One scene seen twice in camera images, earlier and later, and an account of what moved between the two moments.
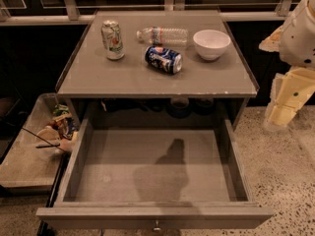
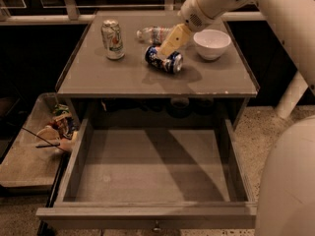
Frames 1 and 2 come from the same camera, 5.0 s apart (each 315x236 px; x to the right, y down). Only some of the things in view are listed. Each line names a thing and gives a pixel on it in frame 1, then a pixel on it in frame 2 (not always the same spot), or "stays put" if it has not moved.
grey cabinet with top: x=157 y=65 stays put
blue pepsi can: x=167 y=60 stays put
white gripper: x=299 y=36 -> x=201 y=12
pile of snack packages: x=62 y=129 stays put
